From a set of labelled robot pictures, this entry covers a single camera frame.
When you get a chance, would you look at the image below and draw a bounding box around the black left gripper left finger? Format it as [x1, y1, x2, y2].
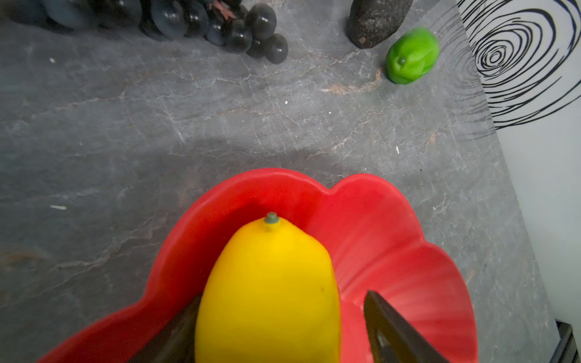
[129, 293, 202, 362]

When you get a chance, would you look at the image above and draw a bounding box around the black grape bunch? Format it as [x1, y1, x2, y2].
[1, 0, 288, 64]

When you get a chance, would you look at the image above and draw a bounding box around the dark wrinkled avocado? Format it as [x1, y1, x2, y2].
[346, 0, 413, 48]

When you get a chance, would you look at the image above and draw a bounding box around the green lime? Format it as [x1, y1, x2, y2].
[385, 27, 440, 85]

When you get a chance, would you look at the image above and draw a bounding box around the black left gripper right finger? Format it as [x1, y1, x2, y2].
[364, 290, 449, 363]

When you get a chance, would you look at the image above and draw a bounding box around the large yellow lemon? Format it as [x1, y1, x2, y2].
[195, 213, 341, 362]

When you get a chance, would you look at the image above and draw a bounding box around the red flower shaped bowl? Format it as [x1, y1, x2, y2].
[42, 168, 478, 362]

